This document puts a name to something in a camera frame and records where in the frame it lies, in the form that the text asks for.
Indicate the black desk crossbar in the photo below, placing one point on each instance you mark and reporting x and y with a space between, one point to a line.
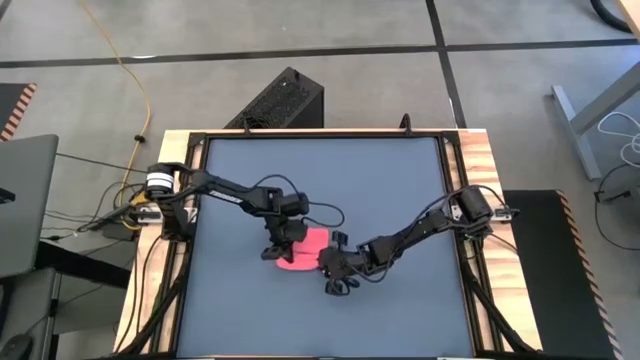
80 265

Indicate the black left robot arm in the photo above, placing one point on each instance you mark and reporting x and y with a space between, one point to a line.
235 192

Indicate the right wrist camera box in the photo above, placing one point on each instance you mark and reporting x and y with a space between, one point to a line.
360 260

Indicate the small black device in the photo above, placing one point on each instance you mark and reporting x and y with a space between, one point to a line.
6 195

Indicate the black computer tower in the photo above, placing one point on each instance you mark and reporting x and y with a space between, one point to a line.
285 100

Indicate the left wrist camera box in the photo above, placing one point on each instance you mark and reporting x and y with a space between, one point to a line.
295 204

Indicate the black table clamp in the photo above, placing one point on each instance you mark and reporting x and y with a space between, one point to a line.
406 125
246 127

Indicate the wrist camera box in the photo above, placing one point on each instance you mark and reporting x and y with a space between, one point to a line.
295 204
360 260

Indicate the small striped-edge floor mat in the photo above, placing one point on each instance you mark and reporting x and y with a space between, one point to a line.
10 102

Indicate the black computer mouse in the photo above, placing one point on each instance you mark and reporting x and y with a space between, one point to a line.
15 347

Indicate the black plug adapter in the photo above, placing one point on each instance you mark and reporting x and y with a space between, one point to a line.
612 196

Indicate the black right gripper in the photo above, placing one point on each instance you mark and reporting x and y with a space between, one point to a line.
336 265

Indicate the wooden desk corner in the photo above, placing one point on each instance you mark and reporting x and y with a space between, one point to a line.
632 12

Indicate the black table frame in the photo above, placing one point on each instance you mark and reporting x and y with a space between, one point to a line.
325 135

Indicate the grey desk top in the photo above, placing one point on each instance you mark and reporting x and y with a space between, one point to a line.
27 210

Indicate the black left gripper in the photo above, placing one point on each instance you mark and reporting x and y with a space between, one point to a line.
290 231

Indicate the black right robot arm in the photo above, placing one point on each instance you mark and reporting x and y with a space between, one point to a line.
425 225

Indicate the large striped-edge floor mat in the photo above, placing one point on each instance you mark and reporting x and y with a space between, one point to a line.
545 280

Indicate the pink terry towel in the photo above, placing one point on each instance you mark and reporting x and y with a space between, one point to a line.
307 250

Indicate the grey metal desk leg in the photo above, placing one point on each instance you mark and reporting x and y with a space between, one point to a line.
575 130

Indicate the black power strip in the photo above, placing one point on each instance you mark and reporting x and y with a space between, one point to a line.
112 217

